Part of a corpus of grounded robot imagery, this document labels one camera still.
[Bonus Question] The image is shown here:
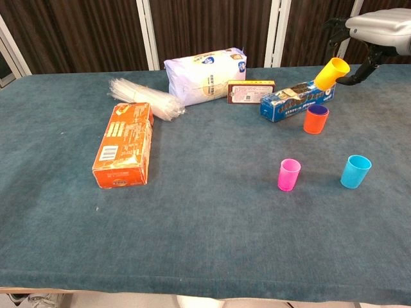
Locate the teal table cloth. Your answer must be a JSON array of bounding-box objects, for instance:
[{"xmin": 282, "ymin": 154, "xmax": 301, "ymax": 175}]
[{"xmin": 0, "ymin": 64, "xmax": 411, "ymax": 305}]

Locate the white soft paper pack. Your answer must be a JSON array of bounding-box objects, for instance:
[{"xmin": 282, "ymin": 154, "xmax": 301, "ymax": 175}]
[{"xmin": 163, "ymin": 47, "xmax": 248, "ymax": 107}]

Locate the small brown yellow-edged box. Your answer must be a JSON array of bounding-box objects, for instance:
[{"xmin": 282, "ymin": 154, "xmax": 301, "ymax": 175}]
[{"xmin": 227, "ymin": 80, "xmax": 277, "ymax": 105}]

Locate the white sneaker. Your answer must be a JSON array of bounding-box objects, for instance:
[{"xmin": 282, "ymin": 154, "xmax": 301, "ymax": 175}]
[{"xmin": 9, "ymin": 292, "xmax": 64, "ymax": 308}]

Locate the clear plastic straw pack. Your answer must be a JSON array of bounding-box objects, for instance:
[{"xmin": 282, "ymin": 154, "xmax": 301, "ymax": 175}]
[{"xmin": 107, "ymin": 78, "xmax": 187, "ymax": 123}]

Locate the orange cardboard box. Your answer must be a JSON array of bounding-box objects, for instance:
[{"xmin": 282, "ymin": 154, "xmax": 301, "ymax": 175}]
[{"xmin": 92, "ymin": 102, "xmax": 155, "ymax": 190}]

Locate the blue cookie box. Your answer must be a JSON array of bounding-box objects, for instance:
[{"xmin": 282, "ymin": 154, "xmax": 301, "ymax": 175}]
[{"xmin": 259, "ymin": 78, "xmax": 338, "ymax": 123}]

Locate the pink plastic cup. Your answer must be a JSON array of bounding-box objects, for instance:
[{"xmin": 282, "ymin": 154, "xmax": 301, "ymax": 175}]
[{"xmin": 277, "ymin": 158, "xmax": 302, "ymax": 193}]

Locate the orange plastic cup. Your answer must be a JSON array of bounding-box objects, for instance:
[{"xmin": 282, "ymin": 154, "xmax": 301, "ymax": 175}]
[{"xmin": 303, "ymin": 105, "xmax": 330, "ymax": 135}]

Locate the white partition post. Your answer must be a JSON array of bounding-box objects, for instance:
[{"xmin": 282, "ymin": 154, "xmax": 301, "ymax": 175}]
[
  {"xmin": 264, "ymin": 0, "xmax": 292, "ymax": 68},
  {"xmin": 0, "ymin": 14, "xmax": 33, "ymax": 89},
  {"xmin": 136, "ymin": 0, "xmax": 161, "ymax": 71},
  {"xmin": 333, "ymin": 0, "xmax": 365, "ymax": 66}
]

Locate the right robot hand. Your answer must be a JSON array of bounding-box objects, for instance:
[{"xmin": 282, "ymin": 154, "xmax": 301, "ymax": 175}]
[{"xmin": 322, "ymin": 8, "xmax": 411, "ymax": 87}]

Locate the light blue plastic cup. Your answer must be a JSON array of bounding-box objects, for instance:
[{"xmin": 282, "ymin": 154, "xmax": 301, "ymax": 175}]
[{"xmin": 340, "ymin": 154, "xmax": 373, "ymax": 190}]

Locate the yellow plastic cup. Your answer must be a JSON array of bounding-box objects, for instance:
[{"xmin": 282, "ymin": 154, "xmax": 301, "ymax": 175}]
[{"xmin": 313, "ymin": 56, "xmax": 351, "ymax": 90}]

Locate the purple plastic cup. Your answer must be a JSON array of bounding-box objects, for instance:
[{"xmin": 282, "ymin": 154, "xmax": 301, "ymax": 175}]
[{"xmin": 307, "ymin": 104, "xmax": 330, "ymax": 116}]

